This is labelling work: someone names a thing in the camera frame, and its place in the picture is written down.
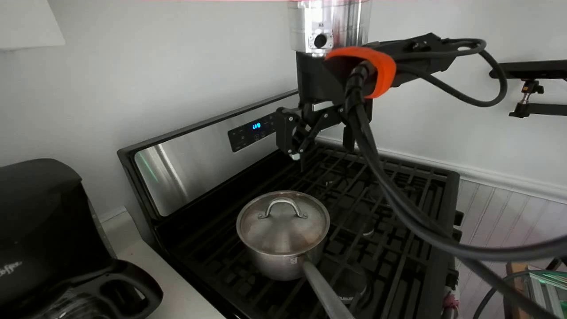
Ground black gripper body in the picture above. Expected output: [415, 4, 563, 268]
[294, 50, 376, 111]

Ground stainless steel pot lid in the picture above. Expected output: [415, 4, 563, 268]
[236, 190, 331, 258]

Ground stainless steel saucepan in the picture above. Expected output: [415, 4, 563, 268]
[236, 190, 356, 319]

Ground stainless steel gas stove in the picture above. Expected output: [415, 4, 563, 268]
[115, 87, 468, 319]

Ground green plastic item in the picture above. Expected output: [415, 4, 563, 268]
[526, 268, 567, 295]

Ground black coffee maker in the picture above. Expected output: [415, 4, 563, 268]
[0, 158, 165, 319]

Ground orange cable holder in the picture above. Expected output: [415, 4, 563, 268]
[324, 45, 399, 102]

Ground thick black camera cable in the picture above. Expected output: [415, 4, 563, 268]
[344, 36, 567, 319]

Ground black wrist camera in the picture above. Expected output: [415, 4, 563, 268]
[369, 33, 475, 82]

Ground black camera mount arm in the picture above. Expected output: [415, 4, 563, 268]
[487, 59, 567, 121]

